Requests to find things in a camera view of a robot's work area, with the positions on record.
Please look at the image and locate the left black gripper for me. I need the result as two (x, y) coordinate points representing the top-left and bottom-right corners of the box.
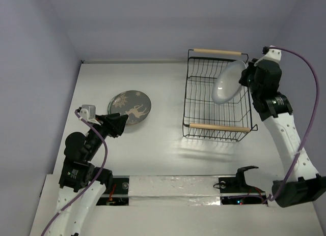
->
(85, 111), (128, 160)

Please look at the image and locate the white grey bowl plate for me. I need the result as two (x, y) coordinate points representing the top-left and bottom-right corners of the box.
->
(211, 61), (247, 105)

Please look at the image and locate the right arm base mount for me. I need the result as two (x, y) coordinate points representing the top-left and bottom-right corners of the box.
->
(213, 165), (267, 205)

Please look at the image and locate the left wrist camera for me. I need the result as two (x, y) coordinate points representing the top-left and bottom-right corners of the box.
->
(75, 104), (97, 123)

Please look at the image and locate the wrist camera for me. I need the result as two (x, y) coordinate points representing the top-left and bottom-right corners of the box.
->
(261, 46), (282, 64)
(75, 104), (97, 123)

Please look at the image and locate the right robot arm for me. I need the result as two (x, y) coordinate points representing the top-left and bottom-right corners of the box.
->
(239, 58), (325, 208)

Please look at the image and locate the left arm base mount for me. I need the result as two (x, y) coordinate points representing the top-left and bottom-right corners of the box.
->
(96, 176), (129, 206)

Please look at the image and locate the red teal flower plate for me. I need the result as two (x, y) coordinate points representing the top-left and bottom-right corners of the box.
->
(126, 119), (143, 126)

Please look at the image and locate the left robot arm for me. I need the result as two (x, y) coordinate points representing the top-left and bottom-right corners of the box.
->
(41, 108), (128, 235)

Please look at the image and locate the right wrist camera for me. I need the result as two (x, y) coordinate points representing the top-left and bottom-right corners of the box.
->
(261, 46), (282, 64)

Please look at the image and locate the black wire dish rack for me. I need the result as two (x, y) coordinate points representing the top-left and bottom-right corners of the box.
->
(182, 49), (258, 141)

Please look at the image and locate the dark grey green plate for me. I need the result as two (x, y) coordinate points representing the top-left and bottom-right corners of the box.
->
(107, 90), (152, 120)

